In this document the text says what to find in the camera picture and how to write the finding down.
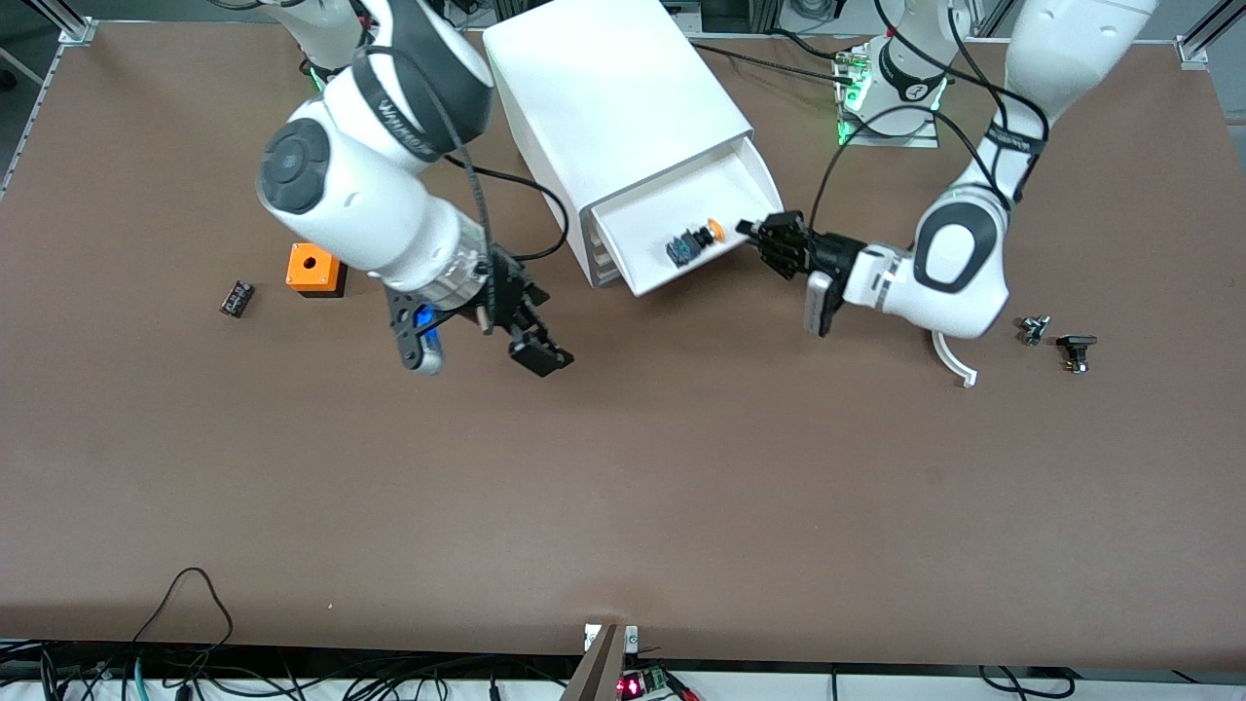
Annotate small black clamp part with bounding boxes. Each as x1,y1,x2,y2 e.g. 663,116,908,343
1056,333,1100,377

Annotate orange enclosure box with hole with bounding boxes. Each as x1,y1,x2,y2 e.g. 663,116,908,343
285,241,348,299

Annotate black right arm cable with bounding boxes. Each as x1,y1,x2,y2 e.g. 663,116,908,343
362,44,571,337

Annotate orange head push button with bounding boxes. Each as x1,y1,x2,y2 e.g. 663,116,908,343
665,218,727,269

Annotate black looped cable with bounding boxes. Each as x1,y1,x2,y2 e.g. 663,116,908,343
131,567,236,675

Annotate black curved cable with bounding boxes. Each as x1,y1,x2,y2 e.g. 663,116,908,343
977,665,1080,701

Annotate white curved plastic piece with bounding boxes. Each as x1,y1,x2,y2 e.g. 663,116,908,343
930,329,978,389

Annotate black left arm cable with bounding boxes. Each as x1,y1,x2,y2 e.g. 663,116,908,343
811,0,1052,244

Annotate circuit board with red light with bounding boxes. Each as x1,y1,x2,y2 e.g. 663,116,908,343
617,666,675,701

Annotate white drawer cabinet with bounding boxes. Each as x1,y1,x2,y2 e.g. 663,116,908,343
483,0,756,291

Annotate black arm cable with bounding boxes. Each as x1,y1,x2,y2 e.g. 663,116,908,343
811,0,1052,244
362,44,571,337

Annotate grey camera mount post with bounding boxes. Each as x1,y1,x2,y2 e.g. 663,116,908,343
559,623,641,701

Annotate black cable behind cabinet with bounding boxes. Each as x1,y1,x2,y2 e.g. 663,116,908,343
681,29,858,77

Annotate aluminium frame profile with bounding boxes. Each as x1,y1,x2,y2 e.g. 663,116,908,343
0,0,100,201
1173,0,1246,65

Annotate black cable bundle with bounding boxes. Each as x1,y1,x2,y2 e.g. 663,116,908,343
0,638,585,701

